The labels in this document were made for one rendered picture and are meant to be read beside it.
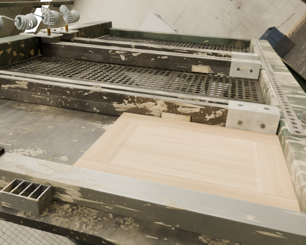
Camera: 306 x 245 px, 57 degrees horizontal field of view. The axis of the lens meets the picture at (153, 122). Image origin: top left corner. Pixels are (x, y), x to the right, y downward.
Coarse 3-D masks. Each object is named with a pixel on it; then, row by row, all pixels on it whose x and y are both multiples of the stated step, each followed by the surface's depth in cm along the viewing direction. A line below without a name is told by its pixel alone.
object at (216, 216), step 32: (0, 160) 51; (32, 160) 51; (64, 192) 47; (96, 192) 45; (128, 192) 44; (160, 192) 45; (192, 192) 45; (160, 224) 44; (192, 224) 42; (224, 224) 41; (256, 224) 39; (288, 224) 40
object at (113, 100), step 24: (0, 72) 90; (0, 96) 89; (24, 96) 86; (48, 96) 84; (72, 96) 82; (96, 96) 80; (120, 96) 78; (144, 96) 76; (168, 96) 78; (192, 96) 78; (192, 120) 75; (216, 120) 73; (240, 120) 72; (264, 120) 70
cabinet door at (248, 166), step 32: (128, 128) 70; (160, 128) 71; (192, 128) 71; (224, 128) 72; (96, 160) 56; (128, 160) 57; (160, 160) 58; (192, 160) 58; (224, 160) 59; (256, 160) 59; (224, 192) 49; (256, 192) 49; (288, 192) 50
